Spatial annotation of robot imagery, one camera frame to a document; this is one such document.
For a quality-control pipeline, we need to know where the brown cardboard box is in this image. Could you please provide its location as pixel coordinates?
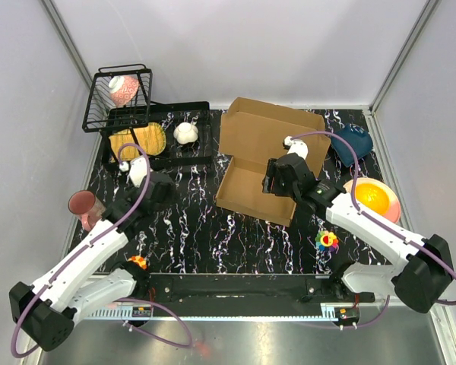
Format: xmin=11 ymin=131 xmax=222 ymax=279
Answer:
xmin=214 ymin=97 xmax=332 ymax=227

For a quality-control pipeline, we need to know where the colourful flower toy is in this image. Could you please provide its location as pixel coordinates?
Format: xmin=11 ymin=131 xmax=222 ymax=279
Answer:
xmin=315 ymin=230 xmax=339 ymax=252

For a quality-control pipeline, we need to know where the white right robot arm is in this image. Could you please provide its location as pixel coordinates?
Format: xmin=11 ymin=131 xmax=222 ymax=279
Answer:
xmin=262 ymin=153 xmax=454 ymax=313

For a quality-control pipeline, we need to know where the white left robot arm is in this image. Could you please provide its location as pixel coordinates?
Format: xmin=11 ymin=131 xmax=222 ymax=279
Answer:
xmin=8 ymin=172 xmax=176 ymax=351

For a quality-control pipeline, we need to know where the yellow woven plate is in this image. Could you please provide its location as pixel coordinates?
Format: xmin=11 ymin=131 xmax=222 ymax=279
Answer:
xmin=109 ymin=122 xmax=166 ymax=161

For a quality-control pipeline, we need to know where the orange striped toy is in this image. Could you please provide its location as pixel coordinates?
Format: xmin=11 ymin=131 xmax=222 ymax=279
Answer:
xmin=126 ymin=255 xmax=148 ymax=271

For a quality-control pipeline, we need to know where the pink mug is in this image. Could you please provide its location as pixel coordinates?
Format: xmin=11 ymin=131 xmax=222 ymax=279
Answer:
xmin=68 ymin=190 xmax=106 ymax=231

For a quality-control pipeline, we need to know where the dark blue bowl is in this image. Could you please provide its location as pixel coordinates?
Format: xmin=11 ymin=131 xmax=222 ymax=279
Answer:
xmin=331 ymin=124 xmax=373 ymax=167

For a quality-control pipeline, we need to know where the orange bowl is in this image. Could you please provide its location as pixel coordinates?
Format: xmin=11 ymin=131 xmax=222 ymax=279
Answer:
xmin=355 ymin=182 xmax=390 ymax=215

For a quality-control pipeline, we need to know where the pink patterned bowl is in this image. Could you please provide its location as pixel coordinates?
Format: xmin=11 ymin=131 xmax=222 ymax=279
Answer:
xmin=108 ymin=75 xmax=139 ymax=107

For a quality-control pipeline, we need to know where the pink plate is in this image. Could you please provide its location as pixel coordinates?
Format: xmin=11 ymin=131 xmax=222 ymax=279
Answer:
xmin=356 ymin=177 xmax=401 ymax=224

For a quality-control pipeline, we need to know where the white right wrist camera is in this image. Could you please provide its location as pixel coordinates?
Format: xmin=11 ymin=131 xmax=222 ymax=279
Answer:
xmin=283 ymin=136 xmax=309 ymax=160

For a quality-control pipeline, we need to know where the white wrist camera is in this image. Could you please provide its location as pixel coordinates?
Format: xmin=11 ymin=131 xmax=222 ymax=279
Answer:
xmin=119 ymin=156 xmax=152 ymax=188
xmin=283 ymin=136 xmax=309 ymax=160

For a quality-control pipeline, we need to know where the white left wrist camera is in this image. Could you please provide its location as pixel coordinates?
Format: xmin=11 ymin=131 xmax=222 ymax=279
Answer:
xmin=119 ymin=156 xmax=152 ymax=188

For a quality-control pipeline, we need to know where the black wire dish rack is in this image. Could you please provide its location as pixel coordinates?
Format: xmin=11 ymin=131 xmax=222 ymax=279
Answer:
xmin=82 ymin=64 xmax=214 ymax=172

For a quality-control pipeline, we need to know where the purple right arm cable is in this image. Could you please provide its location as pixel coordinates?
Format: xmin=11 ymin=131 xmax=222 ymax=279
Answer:
xmin=283 ymin=130 xmax=456 ymax=329

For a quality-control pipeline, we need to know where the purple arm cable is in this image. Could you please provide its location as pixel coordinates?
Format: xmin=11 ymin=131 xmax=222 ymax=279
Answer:
xmin=9 ymin=143 xmax=193 ymax=359
xmin=283 ymin=130 xmax=456 ymax=329

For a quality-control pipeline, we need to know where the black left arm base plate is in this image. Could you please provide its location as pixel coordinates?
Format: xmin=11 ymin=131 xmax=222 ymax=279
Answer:
xmin=120 ymin=273 xmax=311 ymax=311

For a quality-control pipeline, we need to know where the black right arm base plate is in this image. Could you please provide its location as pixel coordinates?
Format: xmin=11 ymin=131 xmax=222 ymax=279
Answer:
xmin=300 ymin=275 xmax=375 ymax=304

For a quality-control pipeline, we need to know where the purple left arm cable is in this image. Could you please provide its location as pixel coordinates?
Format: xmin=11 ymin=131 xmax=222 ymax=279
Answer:
xmin=9 ymin=143 xmax=193 ymax=359

